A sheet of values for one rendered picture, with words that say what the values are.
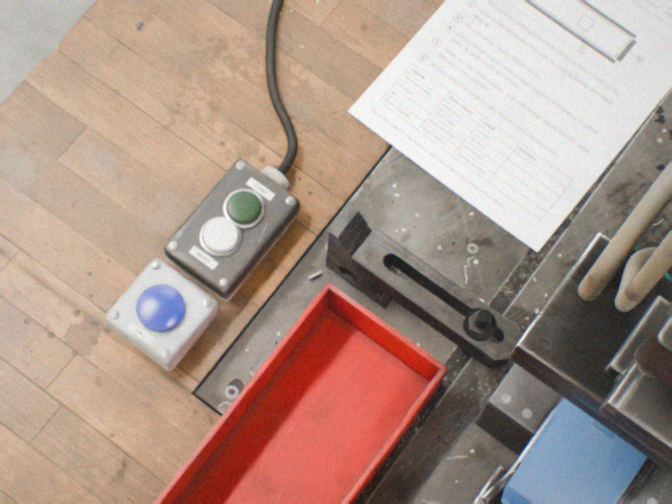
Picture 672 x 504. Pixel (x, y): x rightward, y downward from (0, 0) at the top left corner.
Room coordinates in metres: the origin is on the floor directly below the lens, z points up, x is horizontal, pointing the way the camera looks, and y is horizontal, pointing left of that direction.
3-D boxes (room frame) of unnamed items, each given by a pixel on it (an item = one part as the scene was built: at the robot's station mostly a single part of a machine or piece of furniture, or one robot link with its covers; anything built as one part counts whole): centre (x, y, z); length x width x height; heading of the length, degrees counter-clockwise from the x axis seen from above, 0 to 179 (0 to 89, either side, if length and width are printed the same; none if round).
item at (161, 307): (0.30, 0.13, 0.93); 0.04 x 0.04 x 0.02
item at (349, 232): (0.35, -0.03, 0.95); 0.06 x 0.03 x 0.09; 59
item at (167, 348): (0.30, 0.13, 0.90); 0.07 x 0.07 x 0.06; 59
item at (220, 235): (0.36, 0.09, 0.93); 0.03 x 0.03 x 0.02
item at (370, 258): (0.32, -0.09, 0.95); 0.15 x 0.03 x 0.10; 59
